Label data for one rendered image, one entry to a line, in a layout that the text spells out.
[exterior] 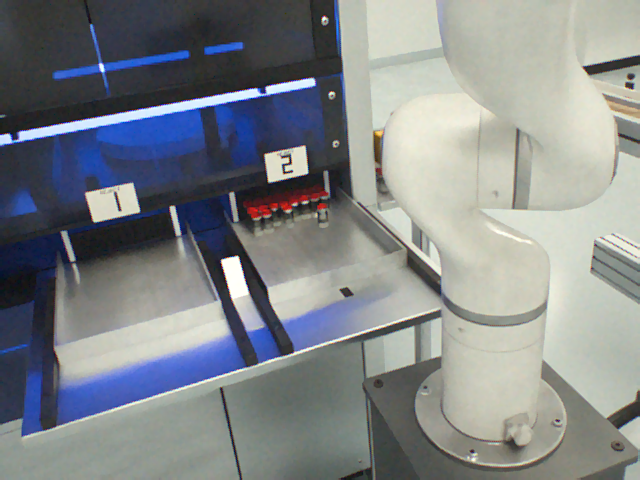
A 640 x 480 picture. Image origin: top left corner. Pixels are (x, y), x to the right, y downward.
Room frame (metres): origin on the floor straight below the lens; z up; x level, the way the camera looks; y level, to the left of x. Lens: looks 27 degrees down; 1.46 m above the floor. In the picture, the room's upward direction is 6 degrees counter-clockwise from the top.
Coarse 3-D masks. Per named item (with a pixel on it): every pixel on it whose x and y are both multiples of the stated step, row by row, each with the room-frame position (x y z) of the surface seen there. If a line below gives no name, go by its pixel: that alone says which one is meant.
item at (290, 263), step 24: (336, 192) 1.25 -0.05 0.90; (336, 216) 1.17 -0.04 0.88; (360, 216) 1.13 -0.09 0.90; (240, 240) 1.04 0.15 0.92; (264, 240) 1.09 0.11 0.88; (288, 240) 1.08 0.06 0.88; (312, 240) 1.07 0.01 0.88; (336, 240) 1.06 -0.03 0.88; (360, 240) 1.05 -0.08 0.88; (384, 240) 1.02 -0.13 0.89; (264, 264) 1.00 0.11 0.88; (288, 264) 0.99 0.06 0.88; (312, 264) 0.98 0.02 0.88; (336, 264) 0.97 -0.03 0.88; (360, 264) 0.91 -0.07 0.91; (384, 264) 0.93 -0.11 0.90; (264, 288) 0.89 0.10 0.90; (288, 288) 0.87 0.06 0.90; (312, 288) 0.89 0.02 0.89
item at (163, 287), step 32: (96, 256) 1.10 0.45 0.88; (128, 256) 1.09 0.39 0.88; (160, 256) 1.07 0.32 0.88; (192, 256) 1.06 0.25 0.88; (64, 288) 0.99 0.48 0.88; (96, 288) 0.98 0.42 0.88; (128, 288) 0.96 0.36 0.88; (160, 288) 0.95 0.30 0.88; (192, 288) 0.94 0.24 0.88; (64, 320) 0.88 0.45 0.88; (96, 320) 0.87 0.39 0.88; (128, 320) 0.86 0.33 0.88; (160, 320) 0.81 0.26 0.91; (192, 320) 0.82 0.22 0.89; (64, 352) 0.76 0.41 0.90; (96, 352) 0.78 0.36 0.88
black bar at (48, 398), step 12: (48, 288) 0.96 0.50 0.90; (48, 300) 0.92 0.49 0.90; (48, 312) 0.88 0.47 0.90; (48, 324) 0.85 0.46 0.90; (48, 336) 0.81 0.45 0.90; (48, 348) 0.78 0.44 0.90; (48, 360) 0.75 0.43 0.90; (48, 372) 0.72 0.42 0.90; (48, 384) 0.69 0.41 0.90; (48, 396) 0.67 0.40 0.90; (48, 408) 0.64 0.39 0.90; (48, 420) 0.62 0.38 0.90
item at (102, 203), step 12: (96, 192) 1.04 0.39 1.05; (108, 192) 1.04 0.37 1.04; (120, 192) 1.05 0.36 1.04; (132, 192) 1.06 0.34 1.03; (96, 204) 1.04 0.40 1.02; (108, 204) 1.04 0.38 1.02; (120, 204) 1.05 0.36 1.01; (132, 204) 1.06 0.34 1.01; (96, 216) 1.03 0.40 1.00; (108, 216) 1.04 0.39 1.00
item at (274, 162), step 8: (280, 152) 1.14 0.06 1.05; (288, 152) 1.15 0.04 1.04; (296, 152) 1.15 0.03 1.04; (304, 152) 1.16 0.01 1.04; (272, 160) 1.14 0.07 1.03; (280, 160) 1.14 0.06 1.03; (288, 160) 1.15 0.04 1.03; (296, 160) 1.15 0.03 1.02; (304, 160) 1.16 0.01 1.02; (272, 168) 1.14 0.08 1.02; (280, 168) 1.14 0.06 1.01; (288, 168) 1.15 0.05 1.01; (296, 168) 1.15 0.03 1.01; (304, 168) 1.16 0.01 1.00; (272, 176) 1.14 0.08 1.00; (280, 176) 1.14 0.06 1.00; (288, 176) 1.15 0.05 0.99
